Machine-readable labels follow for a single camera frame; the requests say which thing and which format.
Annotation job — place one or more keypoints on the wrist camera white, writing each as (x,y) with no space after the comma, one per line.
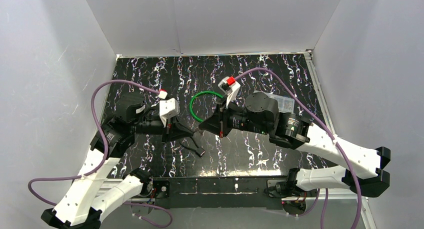
(168,107)
(230,87)

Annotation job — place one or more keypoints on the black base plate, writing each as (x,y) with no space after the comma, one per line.
(217,192)

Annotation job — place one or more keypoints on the clear plastic parts box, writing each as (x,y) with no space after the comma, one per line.
(285,104)

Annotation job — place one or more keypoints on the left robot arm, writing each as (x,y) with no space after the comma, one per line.
(82,207)

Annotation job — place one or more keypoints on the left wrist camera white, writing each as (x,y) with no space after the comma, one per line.
(168,107)

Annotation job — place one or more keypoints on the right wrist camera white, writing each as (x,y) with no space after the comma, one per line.
(230,87)

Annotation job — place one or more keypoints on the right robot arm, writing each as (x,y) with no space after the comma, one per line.
(356,168)

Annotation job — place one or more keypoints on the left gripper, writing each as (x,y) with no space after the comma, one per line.
(168,128)

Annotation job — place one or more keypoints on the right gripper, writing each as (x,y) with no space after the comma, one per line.
(222,122)

